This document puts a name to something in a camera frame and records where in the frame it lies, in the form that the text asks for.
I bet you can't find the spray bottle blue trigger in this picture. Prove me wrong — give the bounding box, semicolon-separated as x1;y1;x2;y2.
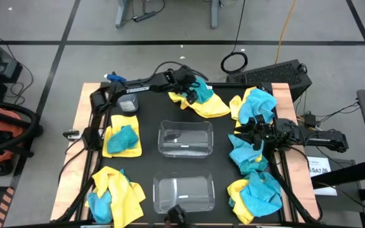
103;72;139;113

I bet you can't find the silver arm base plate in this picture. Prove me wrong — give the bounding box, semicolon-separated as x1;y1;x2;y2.
62;129;82;142

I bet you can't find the white paper sign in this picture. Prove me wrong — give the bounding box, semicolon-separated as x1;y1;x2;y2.
305;156;338;196

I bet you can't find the orange vacuum cleaner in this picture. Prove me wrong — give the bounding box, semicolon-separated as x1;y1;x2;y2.
0;98;44;177

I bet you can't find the black metal beam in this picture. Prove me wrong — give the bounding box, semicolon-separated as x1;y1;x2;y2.
311;160;365;191

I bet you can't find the grey desk leg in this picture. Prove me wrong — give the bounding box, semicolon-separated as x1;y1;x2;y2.
115;0;131;29
210;0;220;29

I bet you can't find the black power strip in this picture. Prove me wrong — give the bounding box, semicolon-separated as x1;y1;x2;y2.
133;11;157;23

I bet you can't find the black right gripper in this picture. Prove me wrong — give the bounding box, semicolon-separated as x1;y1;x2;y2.
234;114;278;151

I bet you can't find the black table mat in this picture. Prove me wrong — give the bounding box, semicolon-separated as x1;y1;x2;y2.
101;85;280;224

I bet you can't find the black computer tower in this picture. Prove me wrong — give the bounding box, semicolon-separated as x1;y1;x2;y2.
226;59;313;102

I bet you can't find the black coiled cable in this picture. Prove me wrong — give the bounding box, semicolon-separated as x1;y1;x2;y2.
220;0;249;74

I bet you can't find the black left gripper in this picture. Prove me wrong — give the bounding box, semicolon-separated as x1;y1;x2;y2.
169;65;201;105

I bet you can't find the clear plastic basket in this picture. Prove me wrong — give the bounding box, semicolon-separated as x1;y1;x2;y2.
157;119;214;160
152;170;216;214

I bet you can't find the yellow cable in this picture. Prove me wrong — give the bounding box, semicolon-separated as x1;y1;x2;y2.
274;0;297;64

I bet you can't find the black power adapter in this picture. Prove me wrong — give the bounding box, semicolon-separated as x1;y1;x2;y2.
304;112;317;128

